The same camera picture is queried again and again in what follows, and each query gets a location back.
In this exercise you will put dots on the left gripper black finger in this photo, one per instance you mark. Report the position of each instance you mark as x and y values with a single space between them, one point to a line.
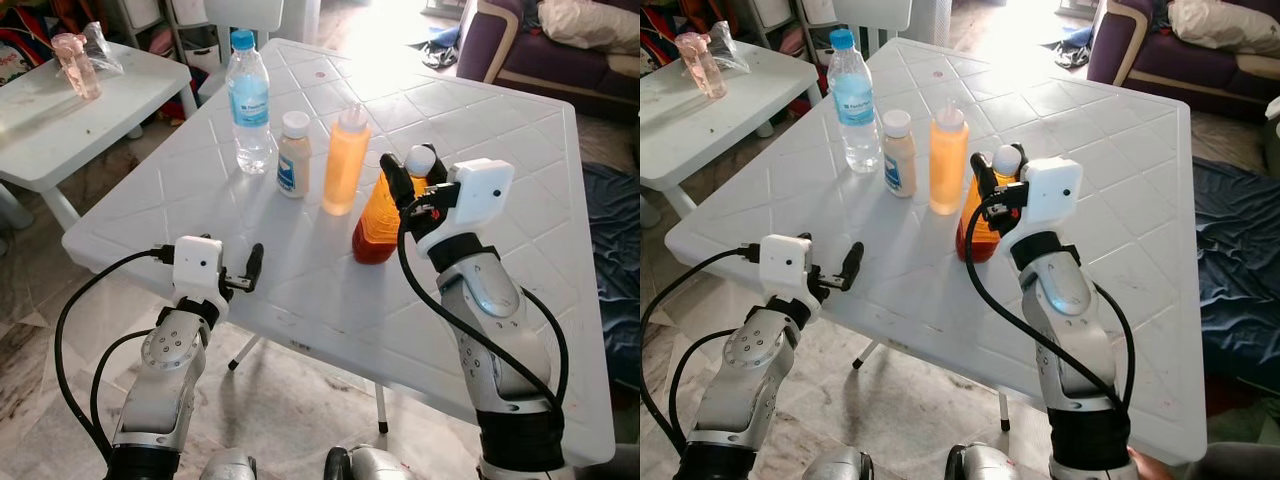
853 263
254 265

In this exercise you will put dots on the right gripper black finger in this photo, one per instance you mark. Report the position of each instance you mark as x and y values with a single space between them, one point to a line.
985 178
1023 165
398 180
438 172

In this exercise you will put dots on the dark orange bottle white cap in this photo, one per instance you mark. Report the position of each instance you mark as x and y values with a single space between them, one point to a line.
975 230
378 225

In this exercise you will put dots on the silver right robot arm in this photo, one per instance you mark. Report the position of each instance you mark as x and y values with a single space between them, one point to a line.
1075 330
490 330

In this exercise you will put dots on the light orange juice bottle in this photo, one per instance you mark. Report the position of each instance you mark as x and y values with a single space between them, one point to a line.
948 165
345 165

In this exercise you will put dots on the large white plastic table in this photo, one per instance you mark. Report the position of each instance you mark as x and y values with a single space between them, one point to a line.
930 300
330 290

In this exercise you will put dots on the small beige bottle white cap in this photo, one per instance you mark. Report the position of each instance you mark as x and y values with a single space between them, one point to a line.
294 165
899 165

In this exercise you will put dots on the purple sofa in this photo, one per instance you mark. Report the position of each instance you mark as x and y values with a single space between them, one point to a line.
500 50
1125 50

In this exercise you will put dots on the clear water bottle blue cap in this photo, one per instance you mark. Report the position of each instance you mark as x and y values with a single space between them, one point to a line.
250 110
855 110

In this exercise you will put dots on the white plastic chair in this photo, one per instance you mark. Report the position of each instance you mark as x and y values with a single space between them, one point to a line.
245 12
870 12

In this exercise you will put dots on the small white plastic table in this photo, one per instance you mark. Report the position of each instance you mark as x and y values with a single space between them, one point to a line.
690 120
60 130

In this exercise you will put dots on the beige cushion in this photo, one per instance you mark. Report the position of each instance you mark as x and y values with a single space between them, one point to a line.
1220 25
590 25

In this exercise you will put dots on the clear plastic bag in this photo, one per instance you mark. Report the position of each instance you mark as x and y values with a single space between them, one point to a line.
730 50
105 50

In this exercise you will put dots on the colourful bag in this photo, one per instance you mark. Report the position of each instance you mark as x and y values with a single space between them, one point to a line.
655 45
25 55

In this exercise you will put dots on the grey storage shelf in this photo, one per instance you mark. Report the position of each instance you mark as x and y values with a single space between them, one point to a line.
770 12
140 15

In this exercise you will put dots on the person in grey clothing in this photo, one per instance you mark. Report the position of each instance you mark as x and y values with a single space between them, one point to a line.
1230 465

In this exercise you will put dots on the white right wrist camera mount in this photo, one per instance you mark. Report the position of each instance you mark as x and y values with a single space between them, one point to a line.
1050 190
475 195

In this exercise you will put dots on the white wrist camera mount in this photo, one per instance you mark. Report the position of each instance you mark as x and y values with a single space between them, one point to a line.
197 268
475 195
785 265
1050 190

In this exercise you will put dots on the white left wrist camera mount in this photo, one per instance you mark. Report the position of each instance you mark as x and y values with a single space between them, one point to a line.
197 268
785 265

